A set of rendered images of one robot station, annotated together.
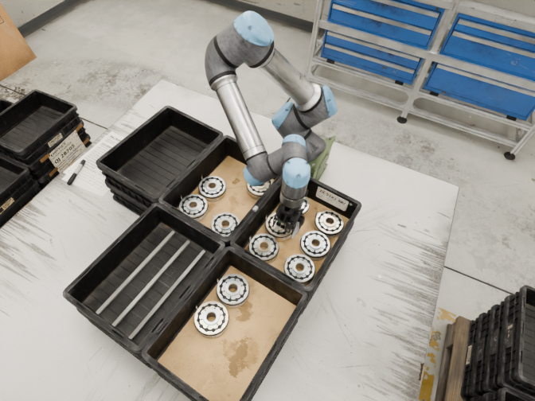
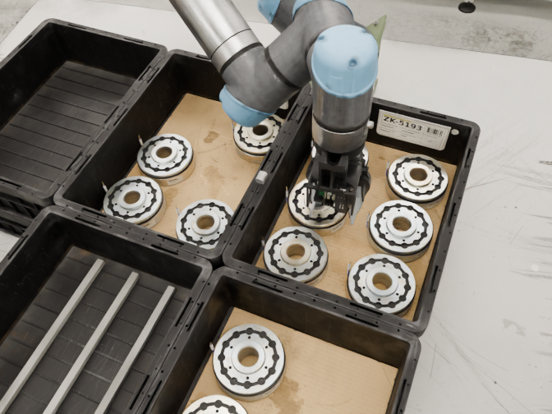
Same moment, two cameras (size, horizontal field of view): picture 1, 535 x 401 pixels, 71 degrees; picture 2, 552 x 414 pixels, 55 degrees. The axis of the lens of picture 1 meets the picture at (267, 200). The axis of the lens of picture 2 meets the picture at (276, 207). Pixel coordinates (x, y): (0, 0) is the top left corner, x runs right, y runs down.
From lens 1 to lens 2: 0.43 m
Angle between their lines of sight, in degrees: 1
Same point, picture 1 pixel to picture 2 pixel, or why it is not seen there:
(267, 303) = (330, 374)
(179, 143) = (87, 89)
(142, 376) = not seen: outside the picture
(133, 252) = (21, 321)
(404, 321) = not seen: outside the picture
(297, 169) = (347, 47)
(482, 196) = not seen: outside the picture
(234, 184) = (209, 144)
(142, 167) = (20, 146)
